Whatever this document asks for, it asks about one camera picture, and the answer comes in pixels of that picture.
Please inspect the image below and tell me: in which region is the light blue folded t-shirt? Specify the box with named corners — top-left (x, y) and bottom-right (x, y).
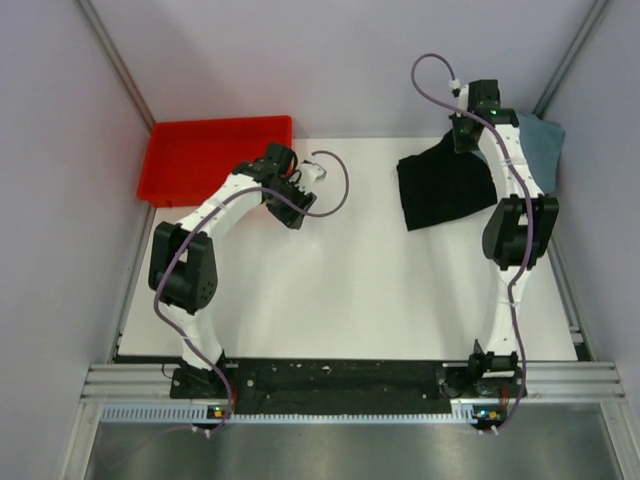
top-left (474, 114), bottom-right (564, 199)

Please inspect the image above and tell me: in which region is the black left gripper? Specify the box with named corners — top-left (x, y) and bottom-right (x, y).
top-left (265, 174), bottom-right (315, 229)

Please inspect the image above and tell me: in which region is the aluminium frame rail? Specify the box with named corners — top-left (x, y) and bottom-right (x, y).
top-left (74, 0), bottom-right (155, 132)

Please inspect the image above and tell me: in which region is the aluminium right corner post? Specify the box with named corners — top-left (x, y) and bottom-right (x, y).
top-left (532, 0), bottom-right (612, 118)

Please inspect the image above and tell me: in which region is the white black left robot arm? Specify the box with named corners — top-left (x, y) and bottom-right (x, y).
top-left (148, 143), bottom-right (326, 397)

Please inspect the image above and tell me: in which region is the black t-shirt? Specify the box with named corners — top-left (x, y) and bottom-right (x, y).
top-left (396, 131), bottom-right (497, 231)

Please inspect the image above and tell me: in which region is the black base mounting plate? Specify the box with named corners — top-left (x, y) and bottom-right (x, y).
top-left (170, 358), bottom-right (526, 414)

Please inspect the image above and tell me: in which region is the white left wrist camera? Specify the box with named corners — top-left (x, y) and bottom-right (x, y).
top-left (298, 160), bottom-right (327, 187)

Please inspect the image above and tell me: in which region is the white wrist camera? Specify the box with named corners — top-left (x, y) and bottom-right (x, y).
top-left (449, 78), bottom-right (469, 111)
top-left (298, 160), bottom-right (327, 187)

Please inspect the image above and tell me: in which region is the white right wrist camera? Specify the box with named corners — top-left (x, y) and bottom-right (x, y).
top-left (449, 78), bottom-right (469, 111)

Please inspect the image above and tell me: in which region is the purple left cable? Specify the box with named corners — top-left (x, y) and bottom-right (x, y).
top-left (152, 150), bottom-right (350, 441)

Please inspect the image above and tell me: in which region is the purple cable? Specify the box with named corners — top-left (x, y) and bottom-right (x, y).
top-left (152, 150), bottom-right (350, 441)
top-left (410, 52), bottom-right (539, 436)

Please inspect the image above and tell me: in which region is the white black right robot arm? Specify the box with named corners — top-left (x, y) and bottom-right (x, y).
top-left (449, 78), bottom-right (559, 396)

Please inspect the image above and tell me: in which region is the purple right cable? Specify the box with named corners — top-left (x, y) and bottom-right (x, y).
top-left (410, 52), bottom-right (539, 436)

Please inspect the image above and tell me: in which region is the red plastic bin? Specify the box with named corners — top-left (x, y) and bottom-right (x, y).
top-left (137, 115), bottom-right (293, 208)

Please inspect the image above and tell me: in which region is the grey slotted cable duct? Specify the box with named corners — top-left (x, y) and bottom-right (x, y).
top-left (100, 402), bottom-right (505, 427)

